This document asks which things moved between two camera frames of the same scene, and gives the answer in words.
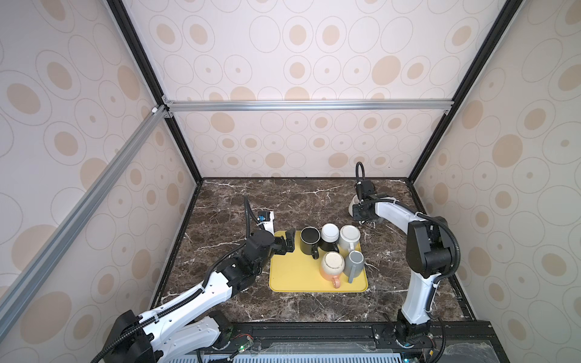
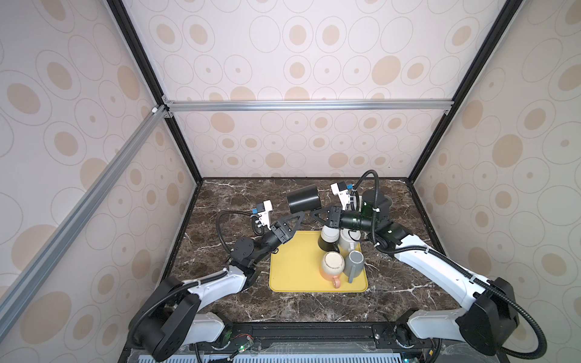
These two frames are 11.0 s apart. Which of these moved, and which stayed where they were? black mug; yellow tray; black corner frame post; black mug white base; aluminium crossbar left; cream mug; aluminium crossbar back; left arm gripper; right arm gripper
Moved: left arm gripper; right arm gripper; black mug
Stayed: cream mug; black corner frame post; black mug white base; aluminium crossbar left; aluminium crossbar back; yellow tray
